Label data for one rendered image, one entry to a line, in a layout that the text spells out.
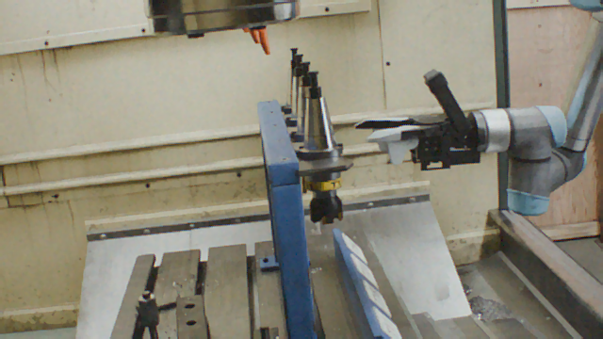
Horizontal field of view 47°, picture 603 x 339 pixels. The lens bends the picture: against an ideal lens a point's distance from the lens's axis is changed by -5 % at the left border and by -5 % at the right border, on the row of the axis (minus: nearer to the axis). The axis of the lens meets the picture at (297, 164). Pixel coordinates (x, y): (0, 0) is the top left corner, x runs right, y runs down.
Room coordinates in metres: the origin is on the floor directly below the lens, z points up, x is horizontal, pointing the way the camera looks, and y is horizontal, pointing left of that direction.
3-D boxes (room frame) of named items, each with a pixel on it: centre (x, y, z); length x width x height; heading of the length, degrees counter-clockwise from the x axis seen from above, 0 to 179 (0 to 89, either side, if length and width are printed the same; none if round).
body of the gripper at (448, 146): (1.18, -0.26, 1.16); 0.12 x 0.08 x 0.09; 93
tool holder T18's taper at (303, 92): (1.06, -0.03, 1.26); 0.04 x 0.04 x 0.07
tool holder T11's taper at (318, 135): (0.95, -0.03, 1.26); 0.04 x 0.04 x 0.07
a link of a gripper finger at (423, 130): (1.15, -0.21, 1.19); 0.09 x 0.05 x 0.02; 118
